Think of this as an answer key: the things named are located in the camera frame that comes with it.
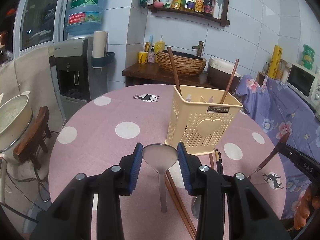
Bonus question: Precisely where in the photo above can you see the wooden handled spoon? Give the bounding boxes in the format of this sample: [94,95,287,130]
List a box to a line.
[248,132,290,180]

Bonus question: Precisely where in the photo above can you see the black gold chopstick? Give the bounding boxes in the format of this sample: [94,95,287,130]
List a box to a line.
[214,149,222,175]

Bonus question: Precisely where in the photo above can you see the steel ladle spoon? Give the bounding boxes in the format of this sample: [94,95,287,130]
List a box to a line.
[142,144,178,213]

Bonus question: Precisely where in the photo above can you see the right hand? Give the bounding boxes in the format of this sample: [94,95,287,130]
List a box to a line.
[293,185,319,230]

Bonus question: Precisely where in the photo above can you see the purple floral cloth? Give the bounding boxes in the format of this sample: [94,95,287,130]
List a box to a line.
[235,74,320,219]

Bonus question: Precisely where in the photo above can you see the dark wooden chair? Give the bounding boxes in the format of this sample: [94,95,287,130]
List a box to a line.
[13,106,52,170]

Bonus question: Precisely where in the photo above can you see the white microwave oven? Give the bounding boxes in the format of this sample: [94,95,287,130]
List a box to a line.
[285,64,319,109]

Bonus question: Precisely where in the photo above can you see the yellow roll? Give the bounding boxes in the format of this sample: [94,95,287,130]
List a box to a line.
[267,45,283,79]

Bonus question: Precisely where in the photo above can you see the cream plastic utensil holder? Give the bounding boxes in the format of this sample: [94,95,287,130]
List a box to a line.
[165,85,242,155]

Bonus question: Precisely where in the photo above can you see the white brown rice cooker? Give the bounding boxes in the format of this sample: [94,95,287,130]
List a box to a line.
[207,57,234,90]

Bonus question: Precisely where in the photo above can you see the grey water dispenser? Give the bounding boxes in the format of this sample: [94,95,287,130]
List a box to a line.
[53,36,108,120]

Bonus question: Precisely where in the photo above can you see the dark wooden sink counter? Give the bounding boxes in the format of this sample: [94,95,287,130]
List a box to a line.
[122,63,214,88]

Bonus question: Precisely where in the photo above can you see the woven basin sink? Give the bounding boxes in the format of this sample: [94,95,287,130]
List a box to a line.
[157,50,207,77]

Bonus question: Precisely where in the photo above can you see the bronze faucet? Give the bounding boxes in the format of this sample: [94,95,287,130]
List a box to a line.
[192,41,204,57]

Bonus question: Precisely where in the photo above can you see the paper cup stack holder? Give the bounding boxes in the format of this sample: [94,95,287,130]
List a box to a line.
[92,31,115,69]

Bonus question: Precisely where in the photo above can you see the yellow mug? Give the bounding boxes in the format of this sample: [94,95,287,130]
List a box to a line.
[138,51,148,64]

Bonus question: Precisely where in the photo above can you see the dark soy sauce bottle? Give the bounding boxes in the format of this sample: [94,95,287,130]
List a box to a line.
[203,0,215,17]

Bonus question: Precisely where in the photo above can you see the yellow soap dispenser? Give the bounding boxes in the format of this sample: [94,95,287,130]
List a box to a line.
[154,35,165,62]

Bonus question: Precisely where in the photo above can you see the yellow oil bottle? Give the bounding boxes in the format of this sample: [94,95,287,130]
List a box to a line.
[195,0,203,13]

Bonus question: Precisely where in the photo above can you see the blue water jug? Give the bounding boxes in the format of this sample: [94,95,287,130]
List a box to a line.
[66,0,106,36]

